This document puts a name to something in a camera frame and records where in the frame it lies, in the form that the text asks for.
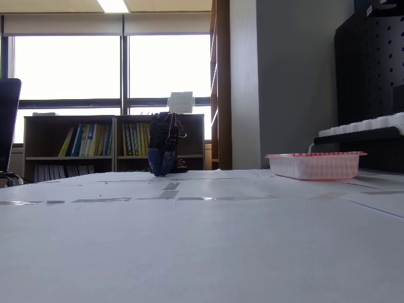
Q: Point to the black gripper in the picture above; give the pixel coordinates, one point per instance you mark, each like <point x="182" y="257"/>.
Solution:
<point x="161" y="155"/>

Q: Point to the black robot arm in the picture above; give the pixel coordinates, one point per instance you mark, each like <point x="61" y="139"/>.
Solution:
<point x="161" y="124"/>

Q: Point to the pink checkered tray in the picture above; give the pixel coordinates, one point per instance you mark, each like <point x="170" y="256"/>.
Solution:
<point x="315" y="165"/>

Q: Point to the short grey tape strip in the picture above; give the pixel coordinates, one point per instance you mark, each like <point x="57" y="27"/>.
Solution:
<point x="171" y="186"/>

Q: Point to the brown bookshelf with upright books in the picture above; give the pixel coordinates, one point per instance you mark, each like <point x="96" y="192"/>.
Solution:
<point x="192" y="139"/>

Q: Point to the white paper sign card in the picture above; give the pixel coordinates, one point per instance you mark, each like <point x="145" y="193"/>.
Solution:
<point x="181" y="102"/>

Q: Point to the long grey tape strip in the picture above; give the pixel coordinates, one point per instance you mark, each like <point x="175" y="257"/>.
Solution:
<point x="221" y="198"/>

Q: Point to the blue book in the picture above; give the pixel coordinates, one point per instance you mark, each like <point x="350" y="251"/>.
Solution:
<point x="76" y="140"/>

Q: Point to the tall brown wooden shelf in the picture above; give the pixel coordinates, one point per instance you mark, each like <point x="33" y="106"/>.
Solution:
<point x="223" y="94"/>

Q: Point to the leaning yellow book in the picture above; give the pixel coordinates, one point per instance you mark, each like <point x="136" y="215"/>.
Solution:
<point x="66" y="143"/>

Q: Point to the brown bookshelf with leaning books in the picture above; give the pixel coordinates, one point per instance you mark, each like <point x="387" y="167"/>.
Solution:
<point x="47" y="142"/>

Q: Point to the stack of papers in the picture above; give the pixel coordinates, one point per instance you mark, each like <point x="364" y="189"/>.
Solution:
<point x="45" y="114"/>

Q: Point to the beige roller blind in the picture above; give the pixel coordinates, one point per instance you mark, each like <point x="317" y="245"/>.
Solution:
<point x="167" y="24"/>
<point x="63" y="24"/>

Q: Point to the metal monitor stand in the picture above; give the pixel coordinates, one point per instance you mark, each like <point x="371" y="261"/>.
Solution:
<point x="12" y="178"/>

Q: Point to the dark monitor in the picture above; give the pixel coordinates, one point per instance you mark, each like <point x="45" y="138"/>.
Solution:
<point x="9" y="123"/>

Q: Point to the ceiling light panel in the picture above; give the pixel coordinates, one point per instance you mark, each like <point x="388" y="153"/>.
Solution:
<point x="113" y="5"/>

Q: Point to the white keyboard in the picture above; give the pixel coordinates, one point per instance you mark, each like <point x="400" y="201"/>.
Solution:
<point x="363" y="125"/>

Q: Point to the black keyboard stand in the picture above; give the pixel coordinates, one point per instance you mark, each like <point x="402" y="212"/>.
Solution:
<point x="372" y="148"/>

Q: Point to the black pegboard panel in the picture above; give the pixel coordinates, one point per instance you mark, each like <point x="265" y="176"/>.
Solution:
<point x="366" y="69"/>

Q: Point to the black box with label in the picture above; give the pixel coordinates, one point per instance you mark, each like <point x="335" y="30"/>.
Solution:
<point x="385" y="8"/>

